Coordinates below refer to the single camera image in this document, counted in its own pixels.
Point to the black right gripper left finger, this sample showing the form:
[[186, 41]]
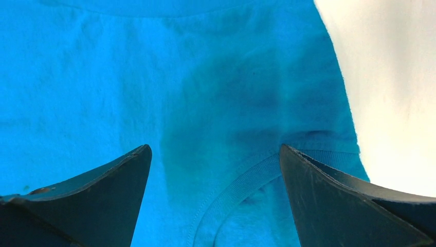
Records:
[[97, 208]]

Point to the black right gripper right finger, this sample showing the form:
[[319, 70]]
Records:
[[333, 208]]

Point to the bright blue t shirt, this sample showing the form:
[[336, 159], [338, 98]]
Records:
[[214, 87]]

